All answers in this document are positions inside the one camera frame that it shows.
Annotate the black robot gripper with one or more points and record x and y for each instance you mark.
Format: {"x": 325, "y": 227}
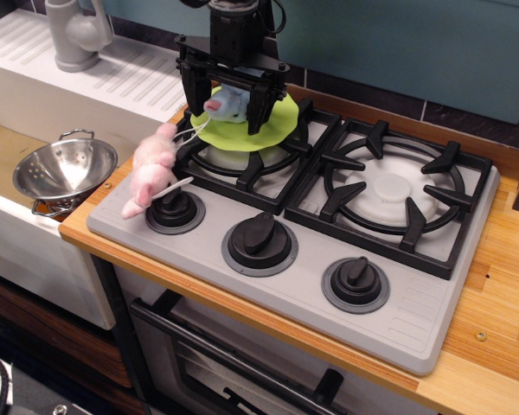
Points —
{"x": 234, "y": 52}

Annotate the blue plush toy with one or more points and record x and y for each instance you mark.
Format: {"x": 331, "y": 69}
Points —
{"x": 228, "y": 104}

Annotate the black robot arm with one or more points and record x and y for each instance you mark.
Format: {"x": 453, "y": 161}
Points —
{"x": 235, "y": 5}

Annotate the black left burner grate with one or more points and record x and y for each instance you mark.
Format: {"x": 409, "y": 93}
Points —
{"x": 263, "y": 179}

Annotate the black burner grate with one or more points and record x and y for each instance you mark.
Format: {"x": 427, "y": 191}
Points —
{"x": 406, "y": 199}
{"x": 263, "y": 179}

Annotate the pink plush toy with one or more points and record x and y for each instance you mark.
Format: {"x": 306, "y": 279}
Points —
{"x": 152, "y": 165}

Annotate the black left stove knob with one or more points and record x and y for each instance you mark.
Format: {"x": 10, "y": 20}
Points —
{"x": 176, "y": 213}

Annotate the black stove knob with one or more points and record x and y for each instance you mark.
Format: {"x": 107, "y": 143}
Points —
{"x": 176, "y": 213}
{"x": 356, "y": 285}
{"x": 260, "y": 246}

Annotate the black middle stove knob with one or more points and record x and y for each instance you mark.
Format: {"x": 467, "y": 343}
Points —
{"x": 260, "y": 246}

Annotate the grey toy faucet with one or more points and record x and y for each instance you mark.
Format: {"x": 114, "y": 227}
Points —
{"x": 77, "y": 38}

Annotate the metal colander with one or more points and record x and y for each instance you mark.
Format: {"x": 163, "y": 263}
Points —
{"x": 59, "y": 176}

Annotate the white toy sink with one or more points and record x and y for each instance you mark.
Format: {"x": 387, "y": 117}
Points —
{"x": 133, "y": 89}

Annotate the black right burner grate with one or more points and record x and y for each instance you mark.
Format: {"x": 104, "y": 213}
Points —
{"x": 406, "y": 199}

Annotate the grey toy stove top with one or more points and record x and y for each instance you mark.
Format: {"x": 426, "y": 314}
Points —
{"x": 407, "y": 331}

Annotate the black right stove knob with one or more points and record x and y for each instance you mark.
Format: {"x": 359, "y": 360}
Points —
{"x": 356, "y": 285}

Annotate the toy oven door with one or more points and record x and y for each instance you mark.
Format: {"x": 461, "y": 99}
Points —
{"x": 221, "y": 378}

